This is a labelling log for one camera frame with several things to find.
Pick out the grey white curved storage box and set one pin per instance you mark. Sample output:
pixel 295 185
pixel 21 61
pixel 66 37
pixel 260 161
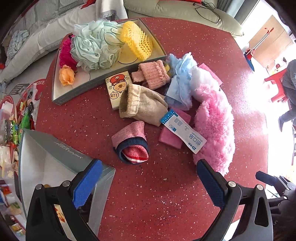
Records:
pixel 46 170

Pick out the beige knit sock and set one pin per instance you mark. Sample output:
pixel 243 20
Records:
pixel 142 104

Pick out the white grey sofa cover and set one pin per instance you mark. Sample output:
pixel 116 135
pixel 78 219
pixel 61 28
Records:
pixel 42 27

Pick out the grey curved tray box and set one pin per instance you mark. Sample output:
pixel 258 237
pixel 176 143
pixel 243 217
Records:
pixel 87 80

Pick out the pink knit sock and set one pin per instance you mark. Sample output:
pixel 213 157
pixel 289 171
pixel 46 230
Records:
pixel 152 75

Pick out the red striped navy sock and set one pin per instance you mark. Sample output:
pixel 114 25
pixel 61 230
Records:
pixel 130 143

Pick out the magenta fabric flower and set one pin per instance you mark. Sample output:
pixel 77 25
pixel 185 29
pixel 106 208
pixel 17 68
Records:
pixel 65 55

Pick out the person in grey jacket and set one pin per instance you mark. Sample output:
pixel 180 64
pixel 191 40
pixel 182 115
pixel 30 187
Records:
pixel 288 83

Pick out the small cartoon tissue pack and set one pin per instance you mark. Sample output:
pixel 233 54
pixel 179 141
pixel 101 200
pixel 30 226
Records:
pixel 116 84

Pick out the pink foam sponge block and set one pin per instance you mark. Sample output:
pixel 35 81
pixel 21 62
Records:
pixel 169 135

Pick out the yellow foam fruit net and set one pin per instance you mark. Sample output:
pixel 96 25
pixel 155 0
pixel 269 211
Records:
pixel 137 40

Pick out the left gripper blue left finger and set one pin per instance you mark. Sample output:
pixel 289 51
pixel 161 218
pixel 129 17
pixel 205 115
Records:
pixel 84 182

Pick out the red handled mop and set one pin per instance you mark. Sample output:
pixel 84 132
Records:
pixel 248 54

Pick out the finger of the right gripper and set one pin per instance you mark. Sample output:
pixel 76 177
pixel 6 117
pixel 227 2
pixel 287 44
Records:
pixel 266 178

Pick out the yellow red tissue pack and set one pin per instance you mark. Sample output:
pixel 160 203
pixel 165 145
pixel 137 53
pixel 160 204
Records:
pixel 60 214

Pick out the red plastic stool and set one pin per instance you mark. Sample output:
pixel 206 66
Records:
pixel 277 80

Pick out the blue white bandage packet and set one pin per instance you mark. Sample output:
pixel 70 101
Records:
pixel 190 137

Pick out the mint green bath pouf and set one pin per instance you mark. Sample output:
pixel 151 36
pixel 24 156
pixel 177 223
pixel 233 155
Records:
pixel 96 45

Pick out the orange fabric rose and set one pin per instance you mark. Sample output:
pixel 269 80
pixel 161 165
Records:
pixel 66 75

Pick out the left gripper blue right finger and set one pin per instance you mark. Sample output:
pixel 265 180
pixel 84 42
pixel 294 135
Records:
pixel 213 182

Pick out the pink fluffy duster mop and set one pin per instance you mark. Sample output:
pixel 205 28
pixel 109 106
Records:
pixel 213 120

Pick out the light blue mesh cloth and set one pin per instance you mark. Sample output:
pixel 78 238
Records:
pixel 178 94

